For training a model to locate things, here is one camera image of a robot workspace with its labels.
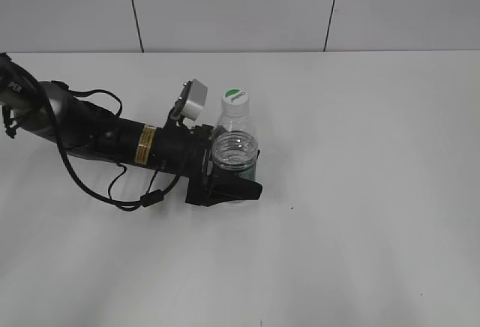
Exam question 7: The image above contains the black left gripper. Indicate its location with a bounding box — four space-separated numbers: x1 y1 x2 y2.
185 124 263 206

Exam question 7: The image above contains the clear cestbon water bottle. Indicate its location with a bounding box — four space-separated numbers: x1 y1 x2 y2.
211 108 259 181

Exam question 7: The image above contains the white green bottle cap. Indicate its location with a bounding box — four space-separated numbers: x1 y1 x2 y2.
221 88 250 116

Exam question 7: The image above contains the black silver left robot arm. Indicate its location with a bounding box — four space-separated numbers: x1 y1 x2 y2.
1 53 263 212

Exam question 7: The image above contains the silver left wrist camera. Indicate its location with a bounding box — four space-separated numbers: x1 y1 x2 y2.
175 79 208 121

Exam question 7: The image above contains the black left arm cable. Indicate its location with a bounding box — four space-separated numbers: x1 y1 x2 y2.
0 52 188 213

